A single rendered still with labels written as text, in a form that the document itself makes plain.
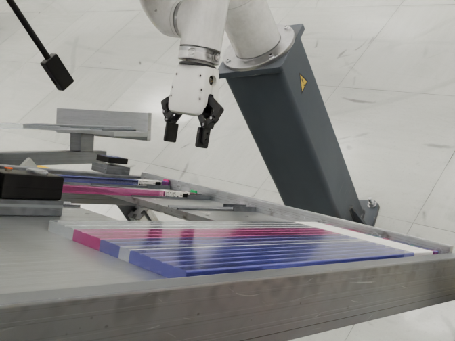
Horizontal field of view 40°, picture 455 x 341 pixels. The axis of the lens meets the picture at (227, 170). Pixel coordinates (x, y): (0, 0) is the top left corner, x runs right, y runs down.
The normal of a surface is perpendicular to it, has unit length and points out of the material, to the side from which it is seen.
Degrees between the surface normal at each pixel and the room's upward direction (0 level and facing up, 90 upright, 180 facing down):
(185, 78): 43
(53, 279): 48
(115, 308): 90
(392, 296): 90
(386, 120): 0
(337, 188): 90
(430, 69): 0
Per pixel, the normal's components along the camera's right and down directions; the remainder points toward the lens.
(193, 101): -0.60, 0.00
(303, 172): -0.36, 0.70
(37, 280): 0.16, -0.99
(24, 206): 0.74, 0.15
